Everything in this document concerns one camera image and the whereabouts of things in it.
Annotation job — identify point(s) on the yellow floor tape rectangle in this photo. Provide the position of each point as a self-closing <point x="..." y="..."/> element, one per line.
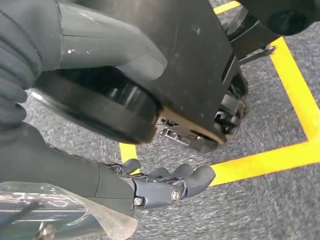
<point x="263" y="162"/>

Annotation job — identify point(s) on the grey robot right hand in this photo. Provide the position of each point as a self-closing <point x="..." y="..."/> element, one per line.
<point x="75" y="179"/>

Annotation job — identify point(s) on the clear plastic sheet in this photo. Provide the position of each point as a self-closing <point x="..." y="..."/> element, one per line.
<point x="62" y="215"/>

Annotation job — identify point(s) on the black robot left leg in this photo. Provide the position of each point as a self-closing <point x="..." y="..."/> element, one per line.
<point x="287" y="20"/>

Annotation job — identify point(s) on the black robot right foot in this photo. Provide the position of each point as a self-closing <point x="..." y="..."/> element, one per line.
<point x="200" y="144"/>

